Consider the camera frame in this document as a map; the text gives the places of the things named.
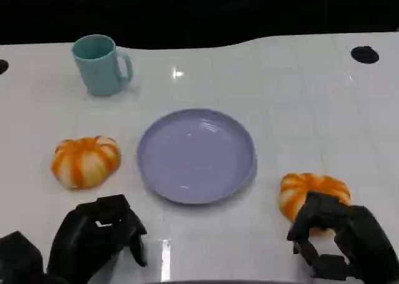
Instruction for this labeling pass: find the pale green mug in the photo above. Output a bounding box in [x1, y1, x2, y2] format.
[72, 34, 134, 97]

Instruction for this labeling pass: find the lilac plate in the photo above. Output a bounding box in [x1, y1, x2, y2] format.
[136, 108, 258, 206]

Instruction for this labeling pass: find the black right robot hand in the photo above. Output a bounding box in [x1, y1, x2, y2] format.
[286, 192, 399, 284]

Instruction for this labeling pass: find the orange white toy bread roll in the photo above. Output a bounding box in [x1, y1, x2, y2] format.
[50, 136, 122, 191]
[278, 172, 352, 235]

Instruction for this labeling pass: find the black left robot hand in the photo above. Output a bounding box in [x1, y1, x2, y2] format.
[46, 194, 148, 284]

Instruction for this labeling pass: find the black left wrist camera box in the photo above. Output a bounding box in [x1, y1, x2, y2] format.
[0, 230, 44, 284]

